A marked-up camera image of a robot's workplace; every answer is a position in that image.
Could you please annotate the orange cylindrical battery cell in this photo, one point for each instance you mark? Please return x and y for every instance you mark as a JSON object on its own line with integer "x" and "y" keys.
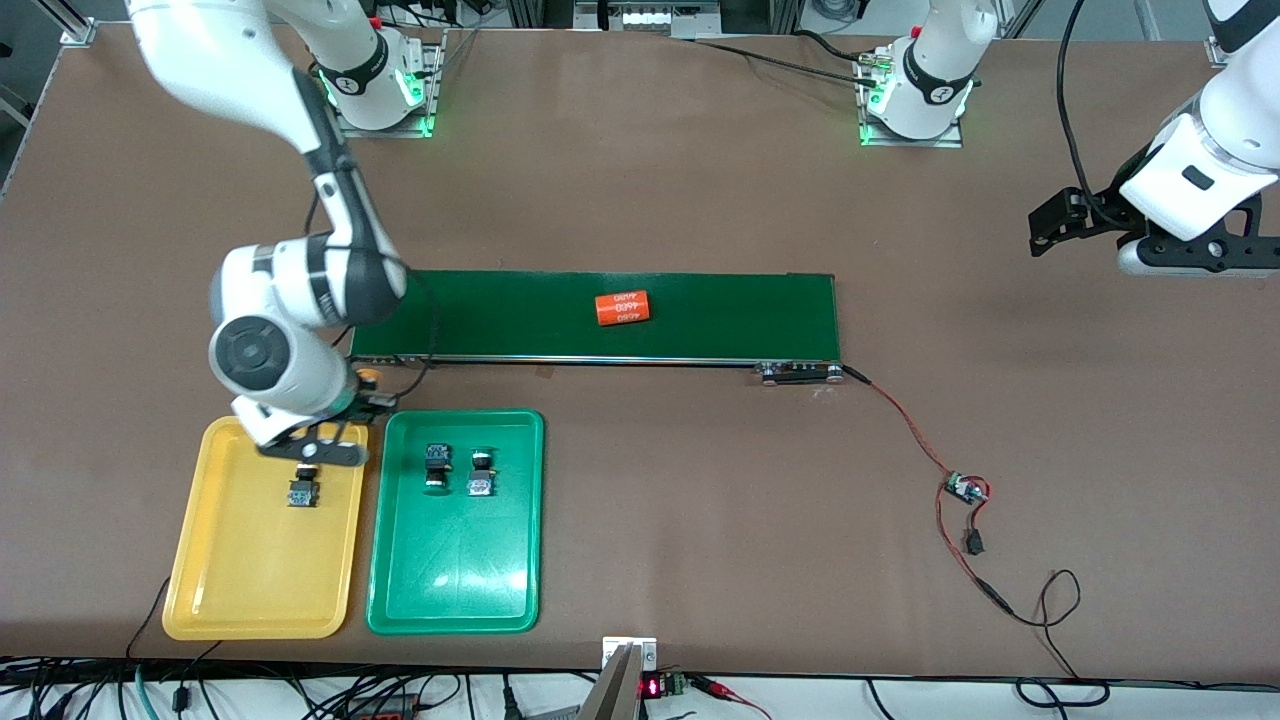
{"x": 623, "y": 309}

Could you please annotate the grey metal camera bracket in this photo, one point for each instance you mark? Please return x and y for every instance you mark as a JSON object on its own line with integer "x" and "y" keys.
{"x": 615, "y": 690}

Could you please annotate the yellow plastic tray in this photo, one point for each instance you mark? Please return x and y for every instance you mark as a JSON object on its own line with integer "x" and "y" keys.
{"x": 250, "y": 570}

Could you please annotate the green belt conveyor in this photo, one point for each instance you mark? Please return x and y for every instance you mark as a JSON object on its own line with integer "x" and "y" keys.
{"x": 500, "y": 315}

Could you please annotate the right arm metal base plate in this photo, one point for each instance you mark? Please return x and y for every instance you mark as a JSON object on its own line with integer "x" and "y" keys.
{"x": 436, "y": 90}

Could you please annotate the red digit display module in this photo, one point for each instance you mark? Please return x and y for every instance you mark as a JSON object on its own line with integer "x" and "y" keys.
{"x": 652, "y": 687}

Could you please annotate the green push button switch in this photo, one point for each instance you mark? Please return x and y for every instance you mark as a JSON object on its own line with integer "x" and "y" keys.
{"x": 481, "y": 487}
{"x": 437, "y": 455}

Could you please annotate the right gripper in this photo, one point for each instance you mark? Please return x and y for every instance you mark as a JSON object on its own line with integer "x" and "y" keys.
{"x": 372, "y": 401}

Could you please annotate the red clip lead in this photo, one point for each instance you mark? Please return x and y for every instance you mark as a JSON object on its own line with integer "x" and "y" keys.
{"x": 715, "y": 688}

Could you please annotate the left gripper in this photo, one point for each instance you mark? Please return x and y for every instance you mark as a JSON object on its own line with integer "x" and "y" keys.
{"x": 1098, "y": 212}

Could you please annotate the metal frame with white strip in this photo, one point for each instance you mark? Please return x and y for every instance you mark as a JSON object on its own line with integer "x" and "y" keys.
{"x": 650, "y": 18}

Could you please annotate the yellow push button switch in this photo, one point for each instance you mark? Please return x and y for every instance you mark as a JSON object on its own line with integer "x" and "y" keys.
{"x": 368, "y": 376}
{"x": 302, "y": 493}

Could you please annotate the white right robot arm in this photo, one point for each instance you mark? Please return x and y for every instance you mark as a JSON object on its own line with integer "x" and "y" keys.
{"x": 220, "y": 60}

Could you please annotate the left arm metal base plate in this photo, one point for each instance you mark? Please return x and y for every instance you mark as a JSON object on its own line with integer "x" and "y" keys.
{"x": 910, "y": 143}

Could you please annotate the small circuit board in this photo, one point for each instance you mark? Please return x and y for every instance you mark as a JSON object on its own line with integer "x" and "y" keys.
{"x": 965, "y": 488}

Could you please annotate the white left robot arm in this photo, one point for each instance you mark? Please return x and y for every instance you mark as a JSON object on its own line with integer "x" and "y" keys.
{"x": 955, "y": 25}

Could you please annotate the aluminium frame post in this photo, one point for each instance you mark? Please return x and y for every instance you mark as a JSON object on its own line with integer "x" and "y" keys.
{"x": 1215, "y": 52}
{"x": 75, "y": 25}

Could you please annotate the green plastic tray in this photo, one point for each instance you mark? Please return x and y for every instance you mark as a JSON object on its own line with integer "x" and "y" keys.
{"x": 455, "y": 570}

